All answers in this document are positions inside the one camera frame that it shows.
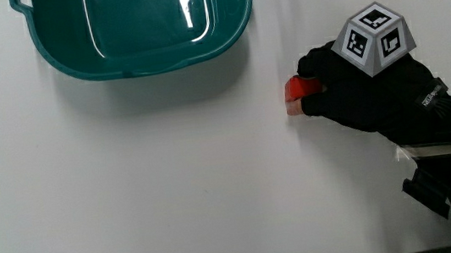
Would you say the person's right hand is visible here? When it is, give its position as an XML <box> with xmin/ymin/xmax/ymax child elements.
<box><xmin>275</xmin><ymin>0</ymin><xmax>451</xmax><ymax>155</ymax></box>

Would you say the red block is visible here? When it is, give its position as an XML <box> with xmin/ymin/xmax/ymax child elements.
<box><xmin>282</xmin><ymin>72</ymin><xmax>326</xmax><ymax>103</ymax></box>

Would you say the black plastic buckle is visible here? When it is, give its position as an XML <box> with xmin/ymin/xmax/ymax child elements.
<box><xmin>399</xmin><ymin>163</ymin><xmax>451</xmax><ymax>225</ymax></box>

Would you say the teal plastic basin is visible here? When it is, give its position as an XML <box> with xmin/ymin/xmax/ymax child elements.
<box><xmin>8</xmin><ymin>0</ymin><xmax>263</xmax><ymax>91</ymax></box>

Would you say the pale arm strap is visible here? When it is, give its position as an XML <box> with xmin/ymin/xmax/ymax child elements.
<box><xmin>394</xmin><ymin>139</ymin><xmax>451</xmax><ymax>165</ymax></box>

